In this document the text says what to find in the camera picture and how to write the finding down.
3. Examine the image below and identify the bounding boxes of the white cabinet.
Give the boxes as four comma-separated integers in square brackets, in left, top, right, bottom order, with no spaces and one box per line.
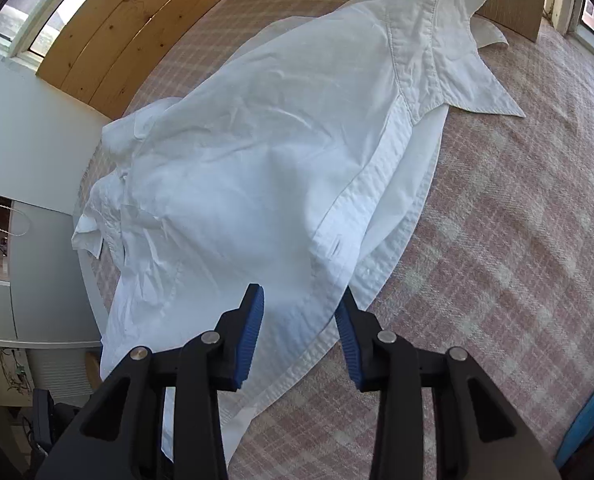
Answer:
[0,187,102,348]

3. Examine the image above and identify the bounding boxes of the tangled cords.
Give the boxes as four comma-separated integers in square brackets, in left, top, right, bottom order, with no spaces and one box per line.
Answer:
[0,345,34,397]

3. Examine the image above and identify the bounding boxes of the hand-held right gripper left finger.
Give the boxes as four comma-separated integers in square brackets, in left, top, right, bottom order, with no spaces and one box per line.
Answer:
[36,283,266,480]

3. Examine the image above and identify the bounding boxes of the white ribbed panel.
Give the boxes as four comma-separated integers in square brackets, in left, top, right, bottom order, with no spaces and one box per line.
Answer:
[24,347,102,403]

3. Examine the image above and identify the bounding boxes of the white-framed side window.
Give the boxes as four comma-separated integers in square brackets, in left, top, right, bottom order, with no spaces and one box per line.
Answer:
[0,0,112,63]

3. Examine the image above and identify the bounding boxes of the white button-up shirt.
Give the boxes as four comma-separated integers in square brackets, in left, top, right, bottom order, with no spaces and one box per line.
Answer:
[72,0,525,466]

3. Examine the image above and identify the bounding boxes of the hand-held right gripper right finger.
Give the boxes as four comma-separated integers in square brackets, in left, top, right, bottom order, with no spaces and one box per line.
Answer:
[334,287,563,480]

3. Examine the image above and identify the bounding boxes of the pink plaid blanket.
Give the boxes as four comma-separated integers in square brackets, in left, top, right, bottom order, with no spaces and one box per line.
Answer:
[74,0,594,480]

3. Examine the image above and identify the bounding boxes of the knotty pine plank panel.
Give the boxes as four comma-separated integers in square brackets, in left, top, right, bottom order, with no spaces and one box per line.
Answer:
[36,0,230,118]

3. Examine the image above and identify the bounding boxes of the blue garment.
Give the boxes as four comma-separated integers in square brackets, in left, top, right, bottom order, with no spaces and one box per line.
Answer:
[554,360,594,471]

